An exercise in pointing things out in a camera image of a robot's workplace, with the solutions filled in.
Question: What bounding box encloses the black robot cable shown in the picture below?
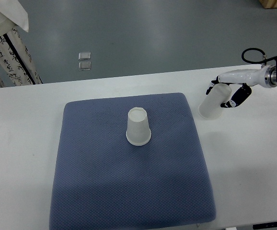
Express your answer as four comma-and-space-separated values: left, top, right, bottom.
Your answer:
241, 48, 277, 65

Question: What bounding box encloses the white paper cup on mat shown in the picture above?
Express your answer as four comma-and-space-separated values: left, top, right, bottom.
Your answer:
126, 107, 151, 146

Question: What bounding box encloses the black table control panel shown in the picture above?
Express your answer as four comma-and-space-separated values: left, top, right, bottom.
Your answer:
253, 222, 277, 230

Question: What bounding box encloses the wooden box corner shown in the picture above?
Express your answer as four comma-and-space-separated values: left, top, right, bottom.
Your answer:
259, 0, 277, 9

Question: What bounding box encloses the calligraphy print fabric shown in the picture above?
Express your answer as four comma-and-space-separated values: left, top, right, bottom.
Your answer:
0, 27, 43, 88

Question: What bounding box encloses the white cloth garment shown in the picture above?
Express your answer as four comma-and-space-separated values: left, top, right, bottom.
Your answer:
0, 0, 29, 36

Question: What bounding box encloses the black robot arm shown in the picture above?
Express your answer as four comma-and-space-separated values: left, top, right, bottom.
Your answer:
206, 48, 277, 108

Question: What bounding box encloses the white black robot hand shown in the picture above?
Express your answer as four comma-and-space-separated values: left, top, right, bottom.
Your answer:
206, 65, 277, 108

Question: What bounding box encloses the white paper cup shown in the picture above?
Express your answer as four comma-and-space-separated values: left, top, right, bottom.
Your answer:
198, 83, 232, 120
126, 107, 151, 146

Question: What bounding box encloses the blue textured cushion mat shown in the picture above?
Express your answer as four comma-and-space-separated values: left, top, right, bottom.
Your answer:
49, 93, 216, 230

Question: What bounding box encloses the upper silver floor plate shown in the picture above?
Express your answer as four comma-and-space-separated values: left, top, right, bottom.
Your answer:
78, 51, 91, 60

